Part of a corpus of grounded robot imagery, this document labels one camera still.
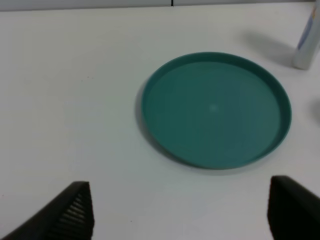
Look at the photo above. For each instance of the green round plastic plate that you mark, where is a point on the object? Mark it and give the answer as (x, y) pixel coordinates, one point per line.
(214, 110)

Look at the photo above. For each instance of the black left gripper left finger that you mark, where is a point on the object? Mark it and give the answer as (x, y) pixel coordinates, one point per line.
(69, 216)

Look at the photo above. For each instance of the white blue-capped shampoo bottle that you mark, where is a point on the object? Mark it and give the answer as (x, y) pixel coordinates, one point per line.
(309, 43)

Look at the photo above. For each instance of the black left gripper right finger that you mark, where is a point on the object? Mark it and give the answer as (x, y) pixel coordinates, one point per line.
(293, 212)

